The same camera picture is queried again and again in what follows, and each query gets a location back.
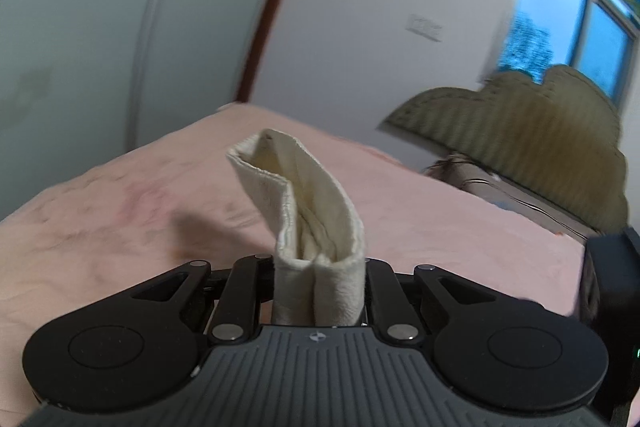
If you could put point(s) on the cream towel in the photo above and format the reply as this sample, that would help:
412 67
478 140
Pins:
310 227

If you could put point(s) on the brown striped pillow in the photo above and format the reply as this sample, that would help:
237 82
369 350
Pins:
505 197

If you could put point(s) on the pink bed blanket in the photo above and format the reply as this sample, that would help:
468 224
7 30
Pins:
125 217

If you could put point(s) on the brown wooden wardrobe frame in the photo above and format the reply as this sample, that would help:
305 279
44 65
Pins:
272 2

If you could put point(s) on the flower print wardrobe door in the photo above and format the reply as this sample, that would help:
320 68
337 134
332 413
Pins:
60 32
215 22

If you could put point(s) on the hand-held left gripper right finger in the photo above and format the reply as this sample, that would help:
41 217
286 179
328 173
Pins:
387 294

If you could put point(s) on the olive padded headboard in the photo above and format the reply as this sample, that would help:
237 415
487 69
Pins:
540 132

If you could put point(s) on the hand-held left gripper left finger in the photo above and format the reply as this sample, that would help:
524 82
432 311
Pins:
248 289

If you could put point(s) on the white wall socket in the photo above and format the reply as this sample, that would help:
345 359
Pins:
433 31
416 25

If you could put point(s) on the window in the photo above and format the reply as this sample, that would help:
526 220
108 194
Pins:
565 22

